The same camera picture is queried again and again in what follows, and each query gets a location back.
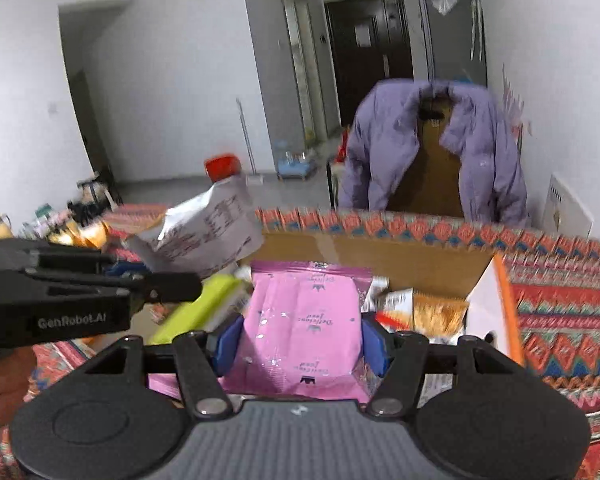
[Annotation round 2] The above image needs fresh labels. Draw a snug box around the yellow green snack packet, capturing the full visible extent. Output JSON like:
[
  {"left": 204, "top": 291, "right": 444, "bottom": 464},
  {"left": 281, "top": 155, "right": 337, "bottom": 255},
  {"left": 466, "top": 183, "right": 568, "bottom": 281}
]
[{"left": 150, "top": 275, "right": 248, "bottom": 346}]

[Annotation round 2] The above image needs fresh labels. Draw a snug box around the person's left hand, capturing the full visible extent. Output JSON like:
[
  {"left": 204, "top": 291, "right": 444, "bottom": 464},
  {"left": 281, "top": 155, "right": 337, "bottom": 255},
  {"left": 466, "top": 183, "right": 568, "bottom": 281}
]
[{"left": 0, "top": 346, "right": 39, "bottom": 427}]

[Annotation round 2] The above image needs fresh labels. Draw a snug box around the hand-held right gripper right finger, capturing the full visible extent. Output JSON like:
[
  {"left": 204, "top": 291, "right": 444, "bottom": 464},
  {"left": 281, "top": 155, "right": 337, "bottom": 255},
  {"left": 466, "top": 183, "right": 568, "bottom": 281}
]
[{"left": 361, "top": 312, "right": 525, "bottom": 419}]

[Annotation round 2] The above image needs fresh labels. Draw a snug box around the pink snack packet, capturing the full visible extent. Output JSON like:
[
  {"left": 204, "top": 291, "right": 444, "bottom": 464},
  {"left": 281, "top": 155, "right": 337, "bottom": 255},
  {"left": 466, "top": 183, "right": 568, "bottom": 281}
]
[
  {"left": 219, "top": 260, "right": 374, "bottom": 405},
  {"left": 147, "top": 374, "right": 182, "bottom": 398}
]

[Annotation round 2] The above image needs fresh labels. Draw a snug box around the white printed snack packet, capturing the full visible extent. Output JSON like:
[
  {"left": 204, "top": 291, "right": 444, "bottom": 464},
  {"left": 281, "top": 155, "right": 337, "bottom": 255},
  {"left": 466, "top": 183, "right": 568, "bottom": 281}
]
[{"left": 124, "top": 177, "right": 267, "bottom": 279}]

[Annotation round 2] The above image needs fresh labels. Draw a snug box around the red bucket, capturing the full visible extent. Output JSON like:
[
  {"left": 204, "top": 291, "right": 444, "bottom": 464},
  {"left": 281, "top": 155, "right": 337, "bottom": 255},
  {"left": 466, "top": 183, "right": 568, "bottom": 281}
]
[{"left": 204, "top": 154, "right": 242, "bottom": 182}]

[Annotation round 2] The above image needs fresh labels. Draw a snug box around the dark entrance door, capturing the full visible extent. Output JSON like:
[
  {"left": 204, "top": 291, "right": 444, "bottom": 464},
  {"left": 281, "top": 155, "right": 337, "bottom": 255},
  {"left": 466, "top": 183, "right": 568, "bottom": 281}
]
[{"left": 324, "top": 0, "right": 415, "bottom": 128}]

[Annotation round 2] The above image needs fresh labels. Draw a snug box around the purple puffer jacket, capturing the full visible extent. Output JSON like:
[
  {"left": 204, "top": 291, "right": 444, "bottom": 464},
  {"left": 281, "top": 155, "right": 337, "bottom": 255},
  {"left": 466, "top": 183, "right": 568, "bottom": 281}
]
[{"left": 339, "top": 80, "right": 530, "bottom": 227}]

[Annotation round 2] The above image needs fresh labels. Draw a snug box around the red bag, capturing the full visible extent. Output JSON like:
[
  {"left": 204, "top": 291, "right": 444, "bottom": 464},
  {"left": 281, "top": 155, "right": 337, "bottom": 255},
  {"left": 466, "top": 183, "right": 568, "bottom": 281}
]
[{"left": 334, "top": 129, "right": 352, "bottom": 164}]

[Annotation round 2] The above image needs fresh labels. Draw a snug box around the pile of household clutter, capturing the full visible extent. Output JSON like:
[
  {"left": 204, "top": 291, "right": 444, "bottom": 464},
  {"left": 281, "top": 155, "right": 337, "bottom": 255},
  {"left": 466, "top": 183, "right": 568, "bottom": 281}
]
[{"left": 20, "top": 172, "right": 120, "bottom": 249}]

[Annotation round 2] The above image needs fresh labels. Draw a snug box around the glass sliding door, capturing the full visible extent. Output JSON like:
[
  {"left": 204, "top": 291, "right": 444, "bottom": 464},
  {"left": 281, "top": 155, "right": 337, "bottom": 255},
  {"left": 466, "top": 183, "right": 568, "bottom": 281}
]
[{"left": 281, "top": 0, "right": 327, "bottom": 142}]

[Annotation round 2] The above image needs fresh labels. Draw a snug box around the grey refrigerator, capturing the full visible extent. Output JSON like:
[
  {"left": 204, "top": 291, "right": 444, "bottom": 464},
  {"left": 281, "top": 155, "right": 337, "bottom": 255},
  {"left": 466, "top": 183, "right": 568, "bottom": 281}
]
[{"left": 419, "top": 0, "right": 488, "bottom": 86}]

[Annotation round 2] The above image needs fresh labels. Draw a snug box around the blue pet bowl stand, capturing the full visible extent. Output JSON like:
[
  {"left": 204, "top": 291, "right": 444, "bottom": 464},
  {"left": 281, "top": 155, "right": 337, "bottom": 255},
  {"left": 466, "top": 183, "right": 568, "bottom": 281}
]
[{"left": 276, "top": 155, "right": 314, "bottom": 182}]

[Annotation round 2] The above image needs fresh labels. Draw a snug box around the cardboard box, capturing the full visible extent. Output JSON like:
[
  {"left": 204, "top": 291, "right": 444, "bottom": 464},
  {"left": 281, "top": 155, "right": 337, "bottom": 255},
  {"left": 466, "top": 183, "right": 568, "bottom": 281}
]
[{"left": 252, "top": 231, "right": 526, "bottom": 408}]

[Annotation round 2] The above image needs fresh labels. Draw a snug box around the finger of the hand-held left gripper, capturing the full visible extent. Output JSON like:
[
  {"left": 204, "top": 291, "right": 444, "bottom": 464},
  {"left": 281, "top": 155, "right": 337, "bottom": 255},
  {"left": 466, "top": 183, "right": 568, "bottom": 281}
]
[
  {"left": 39, "top": 250, "right": 152, "bottom": 279},
  {"left": 129, "top": 273, "right": 204, "bottom": 312}
]

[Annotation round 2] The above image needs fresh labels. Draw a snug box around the mop with white handle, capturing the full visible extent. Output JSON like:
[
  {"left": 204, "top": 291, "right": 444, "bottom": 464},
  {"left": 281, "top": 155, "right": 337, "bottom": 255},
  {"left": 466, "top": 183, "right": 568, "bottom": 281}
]
[{"left": 236, "top": 99, "right": 262, "bottom": 187}]

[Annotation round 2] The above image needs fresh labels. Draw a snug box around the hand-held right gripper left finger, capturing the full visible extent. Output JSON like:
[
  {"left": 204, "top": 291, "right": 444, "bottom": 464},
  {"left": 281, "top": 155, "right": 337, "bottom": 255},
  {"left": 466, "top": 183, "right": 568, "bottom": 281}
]
[{"left": 80, "top": 313, "right": 247, "bottom": 421}]

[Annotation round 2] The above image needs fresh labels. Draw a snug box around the wooden chair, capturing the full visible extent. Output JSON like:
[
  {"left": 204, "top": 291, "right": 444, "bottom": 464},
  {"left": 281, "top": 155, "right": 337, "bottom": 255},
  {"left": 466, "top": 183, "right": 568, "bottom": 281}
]
[{"left": 327, "top": 95, "right": 468, "bottom": 221}]

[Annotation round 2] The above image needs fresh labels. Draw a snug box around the white orange cracker packet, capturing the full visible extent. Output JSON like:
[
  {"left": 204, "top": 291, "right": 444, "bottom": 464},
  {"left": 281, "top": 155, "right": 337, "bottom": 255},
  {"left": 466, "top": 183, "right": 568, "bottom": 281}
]
[{"left": 379, "top": 287, "right": 469, "bottom": 337}]

